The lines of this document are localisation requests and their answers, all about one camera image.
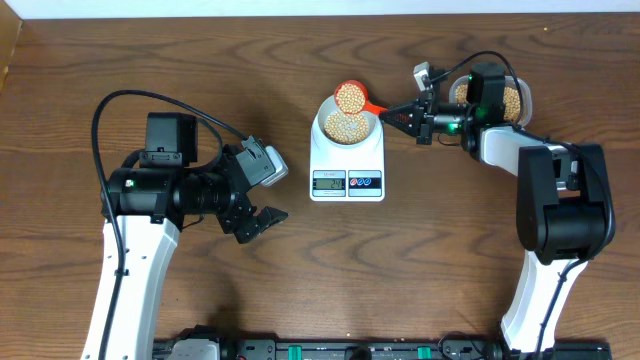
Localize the red plastic measuring scoop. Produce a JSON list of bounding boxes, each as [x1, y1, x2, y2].
[[333, 80, 386, 115]]

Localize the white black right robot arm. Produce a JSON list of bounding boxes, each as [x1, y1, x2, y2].
[[380, 62, 615, 359]]

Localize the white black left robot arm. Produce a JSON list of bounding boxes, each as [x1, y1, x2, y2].
[[82, 113, 288, 359]]

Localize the soybeans in grey bowl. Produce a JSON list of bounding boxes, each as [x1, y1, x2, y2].
[[323, 111, 369, 145]]

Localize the grey plastic bowl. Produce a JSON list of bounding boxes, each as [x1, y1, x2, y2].
[[312, 96, 380, 146]]

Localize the white digital kitchen scale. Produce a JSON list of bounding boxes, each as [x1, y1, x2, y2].
[[309, 115, 385, 202]]

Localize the clear container of soybeans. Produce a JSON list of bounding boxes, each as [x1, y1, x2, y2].
[[449, 76, 533, 126]]

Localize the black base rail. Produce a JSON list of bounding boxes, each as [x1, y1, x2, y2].
[[152, 324, 614, 360]]

